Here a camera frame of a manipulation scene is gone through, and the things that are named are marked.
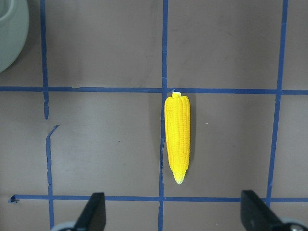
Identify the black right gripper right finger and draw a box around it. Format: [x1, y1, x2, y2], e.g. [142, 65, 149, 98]
[241, 190, 289, 231]

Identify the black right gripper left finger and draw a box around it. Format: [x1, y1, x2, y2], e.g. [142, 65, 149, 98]
[75, 192, 106, 231]

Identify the yellow corn cob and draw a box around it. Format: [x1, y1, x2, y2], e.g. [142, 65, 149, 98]
[164, 92, 191, 185]

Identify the pale green steel pot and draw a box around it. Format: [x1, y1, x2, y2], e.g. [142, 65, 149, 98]
[0, 0, 29, 72]

